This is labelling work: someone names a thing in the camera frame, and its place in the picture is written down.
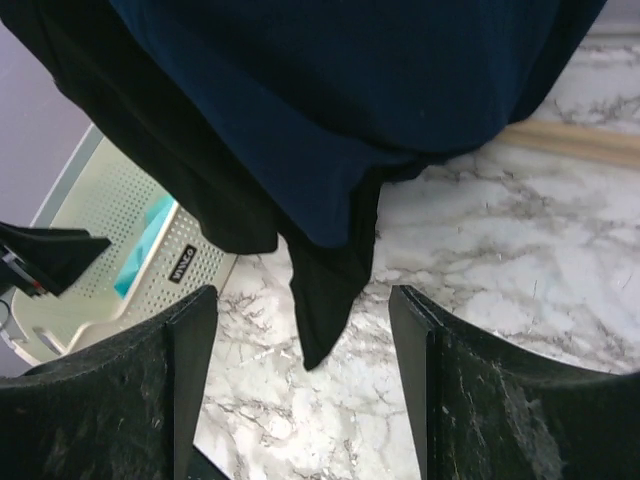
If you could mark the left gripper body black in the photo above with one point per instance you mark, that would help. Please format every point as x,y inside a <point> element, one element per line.
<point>22,266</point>

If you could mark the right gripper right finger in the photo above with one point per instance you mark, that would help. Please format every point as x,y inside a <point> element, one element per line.
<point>481,407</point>

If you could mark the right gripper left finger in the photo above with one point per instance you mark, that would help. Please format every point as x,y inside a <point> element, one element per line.
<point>124,408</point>

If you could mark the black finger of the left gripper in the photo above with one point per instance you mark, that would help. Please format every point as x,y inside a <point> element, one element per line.
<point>68,254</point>

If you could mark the teal t shirt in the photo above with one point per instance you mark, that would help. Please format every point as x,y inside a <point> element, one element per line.
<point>154,220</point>

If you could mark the black t shirt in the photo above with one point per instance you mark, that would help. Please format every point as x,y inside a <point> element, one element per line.
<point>97,64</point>

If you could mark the navy blue t shirt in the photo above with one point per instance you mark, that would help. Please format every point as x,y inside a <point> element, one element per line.
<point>311,95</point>

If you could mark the cream plastic laundry basket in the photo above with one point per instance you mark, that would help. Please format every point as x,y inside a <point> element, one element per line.
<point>104,192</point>

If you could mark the wooden clothes rack frame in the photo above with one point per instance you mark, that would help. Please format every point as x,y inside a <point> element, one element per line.
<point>596,145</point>

